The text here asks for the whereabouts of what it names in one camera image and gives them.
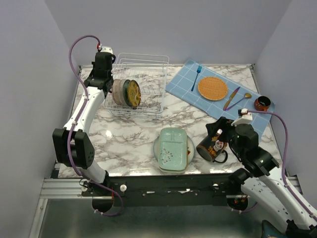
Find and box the blue floral ceramic plate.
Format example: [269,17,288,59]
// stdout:
[122,79,132,107]

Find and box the small brown clay cup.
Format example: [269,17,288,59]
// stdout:
[254,96,271,112]

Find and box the iridescent rainbow spoon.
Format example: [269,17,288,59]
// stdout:
[226,92,252,110]

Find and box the blue metal fork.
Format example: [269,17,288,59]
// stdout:
[191,65,202,92]

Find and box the yellow patterned round plate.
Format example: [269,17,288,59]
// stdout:
[127,80,141,107]

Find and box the white wire dish rack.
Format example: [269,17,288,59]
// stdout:
[104,53,169,119]

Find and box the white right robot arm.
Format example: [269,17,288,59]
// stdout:
[206,117,317,238]

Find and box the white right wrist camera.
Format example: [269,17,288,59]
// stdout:
[231,108,253,126]

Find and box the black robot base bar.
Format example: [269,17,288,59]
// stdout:
[82,174,248,207]

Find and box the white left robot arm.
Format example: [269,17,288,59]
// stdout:
[53,47,115,196]

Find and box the round woven wicker plate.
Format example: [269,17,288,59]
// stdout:
[198,77,228,101]

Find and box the blue checked cloth mat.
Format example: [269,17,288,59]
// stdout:
[163,60,260,142]

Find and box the black skull pattern mug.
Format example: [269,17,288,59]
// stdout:
[196,133,228,164]

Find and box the dark teal star object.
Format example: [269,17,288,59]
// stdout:
[261,220,287,238]

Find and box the teal square ceramic plate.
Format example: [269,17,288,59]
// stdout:
[158,127,187,172]

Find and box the iridescent rainbow knife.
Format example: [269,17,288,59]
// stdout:
[223,87,240,111]

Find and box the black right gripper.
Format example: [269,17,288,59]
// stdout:
[206,115,244,158]

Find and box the clear textured glass plate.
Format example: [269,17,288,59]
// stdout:
[119,79,126,106]

